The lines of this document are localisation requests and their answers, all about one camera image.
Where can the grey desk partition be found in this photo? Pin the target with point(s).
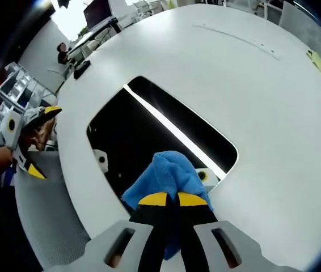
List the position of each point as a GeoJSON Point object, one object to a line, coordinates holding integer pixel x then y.
{"type": "Point", "coordinates": [299, 20]}

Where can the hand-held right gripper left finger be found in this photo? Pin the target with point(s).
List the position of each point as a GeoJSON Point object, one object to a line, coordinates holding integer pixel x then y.
{"type": "Point", "coordinates": [115, 243]}

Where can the dark computer monitor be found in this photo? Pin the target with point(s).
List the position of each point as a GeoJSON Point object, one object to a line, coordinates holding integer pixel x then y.
{"type": "Point", "coordinates": [96, 12]}

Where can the person's left hand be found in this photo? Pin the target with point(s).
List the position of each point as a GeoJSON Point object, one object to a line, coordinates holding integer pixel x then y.
{"type": "Point", "coordinates": [40, 137]}

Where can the blue cleaning cloth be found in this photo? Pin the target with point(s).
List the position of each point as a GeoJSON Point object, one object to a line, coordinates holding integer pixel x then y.
{"type": "Point", "coordinates": [172, 173]}

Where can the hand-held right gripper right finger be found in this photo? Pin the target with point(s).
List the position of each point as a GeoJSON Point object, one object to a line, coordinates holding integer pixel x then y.
{"type": "Point", "coordinates": [234, 249]}

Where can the black tablet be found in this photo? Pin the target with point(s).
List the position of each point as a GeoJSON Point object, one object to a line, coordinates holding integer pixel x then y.
{"type": "Point", "coordinates": [126, 127]}

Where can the white storage bin shelf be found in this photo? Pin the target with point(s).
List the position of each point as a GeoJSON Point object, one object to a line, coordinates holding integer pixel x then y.
{"type": "Point", "coordinates": [21, 88]}

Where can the small black device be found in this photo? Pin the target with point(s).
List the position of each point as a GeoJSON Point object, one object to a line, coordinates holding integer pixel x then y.
{"type": "Point", "coordinates": [81, 70]}

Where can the side desk with black legs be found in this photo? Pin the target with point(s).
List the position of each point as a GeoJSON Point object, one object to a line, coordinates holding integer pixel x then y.
{"type": "Point", "coordinates": [92, 35]}

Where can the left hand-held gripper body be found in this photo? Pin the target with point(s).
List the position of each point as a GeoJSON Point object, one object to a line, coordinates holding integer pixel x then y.
{"type": "Point", "coordinates": [11, 133]}

